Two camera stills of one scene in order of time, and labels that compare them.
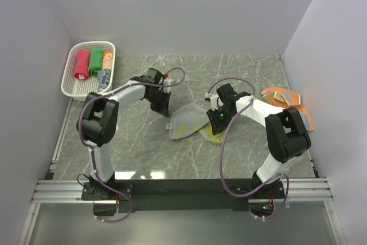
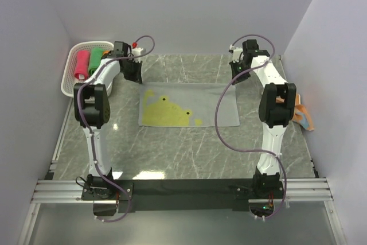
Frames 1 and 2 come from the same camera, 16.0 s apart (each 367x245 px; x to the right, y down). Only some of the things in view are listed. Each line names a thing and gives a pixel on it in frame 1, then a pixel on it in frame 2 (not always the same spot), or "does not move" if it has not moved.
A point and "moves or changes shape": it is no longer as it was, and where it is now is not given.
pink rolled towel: [82, 65] does not move
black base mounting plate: [186, 195] does not move
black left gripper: [163, 108] -> [136, 77]
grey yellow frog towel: [186, 119] moves or changes shape
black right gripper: [217, 125] -> [233, 66]
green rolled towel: [96, 55] does not move
